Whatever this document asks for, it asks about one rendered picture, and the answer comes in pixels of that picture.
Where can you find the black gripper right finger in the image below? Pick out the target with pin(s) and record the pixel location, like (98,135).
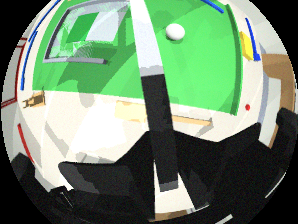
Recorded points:
(201,162)

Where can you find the yellow block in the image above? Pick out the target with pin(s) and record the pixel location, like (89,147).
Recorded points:
(246,46)

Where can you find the white ball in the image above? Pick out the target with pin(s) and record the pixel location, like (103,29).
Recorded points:
(175,31)

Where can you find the red putter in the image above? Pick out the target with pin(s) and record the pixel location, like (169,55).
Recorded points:
(156,98)

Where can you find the green flat mat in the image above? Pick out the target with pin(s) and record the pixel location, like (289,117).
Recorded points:
(199,69)

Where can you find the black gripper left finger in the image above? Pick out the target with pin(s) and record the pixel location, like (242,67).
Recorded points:
(132,175)

